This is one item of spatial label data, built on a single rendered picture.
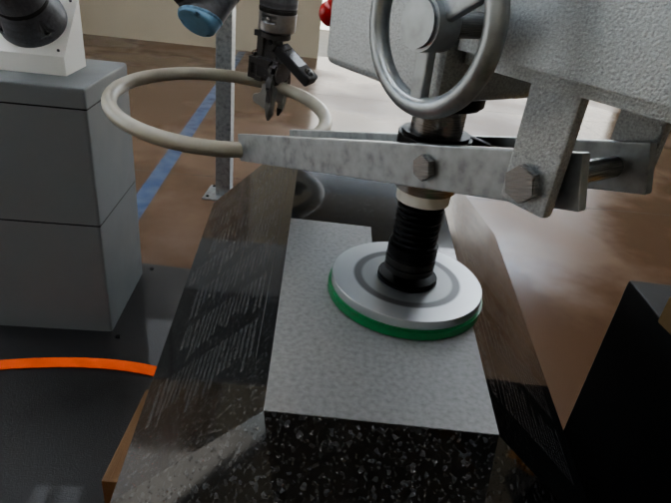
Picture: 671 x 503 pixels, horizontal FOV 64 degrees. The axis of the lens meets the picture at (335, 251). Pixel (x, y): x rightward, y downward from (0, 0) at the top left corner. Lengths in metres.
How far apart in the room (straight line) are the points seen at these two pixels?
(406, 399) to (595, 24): 0.40
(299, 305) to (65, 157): 1.17
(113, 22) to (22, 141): 6.35
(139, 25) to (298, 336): 7.45
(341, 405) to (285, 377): 0.07
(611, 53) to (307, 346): 0.44
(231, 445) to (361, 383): 0.15
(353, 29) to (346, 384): 0.39
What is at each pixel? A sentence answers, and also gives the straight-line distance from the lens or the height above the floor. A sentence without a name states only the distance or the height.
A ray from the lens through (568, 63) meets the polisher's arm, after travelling 0.46.
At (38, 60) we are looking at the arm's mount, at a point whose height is 0.89.
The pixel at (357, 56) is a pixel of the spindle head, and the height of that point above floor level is 1.15.
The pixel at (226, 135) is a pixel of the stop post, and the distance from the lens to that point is 2.95.
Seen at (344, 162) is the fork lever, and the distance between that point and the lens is 0.74.
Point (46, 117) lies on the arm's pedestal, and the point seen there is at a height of 0.76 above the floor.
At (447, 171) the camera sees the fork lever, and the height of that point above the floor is 1.05.
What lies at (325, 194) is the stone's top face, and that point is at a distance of 1.07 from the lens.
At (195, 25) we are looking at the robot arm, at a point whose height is 1.07.
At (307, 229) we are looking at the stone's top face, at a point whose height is 0.83.
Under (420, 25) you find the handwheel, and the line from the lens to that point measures 0.46.
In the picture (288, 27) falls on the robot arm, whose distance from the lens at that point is 1.37.
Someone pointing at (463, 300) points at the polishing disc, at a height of 0.85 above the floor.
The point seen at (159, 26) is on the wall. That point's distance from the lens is 7.93.
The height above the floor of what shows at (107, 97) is 0.94.
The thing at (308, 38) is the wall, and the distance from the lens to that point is 7.70.
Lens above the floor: 1.24
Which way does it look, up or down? 29 degrees down
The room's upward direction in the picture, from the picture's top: 7 degrees clockwise
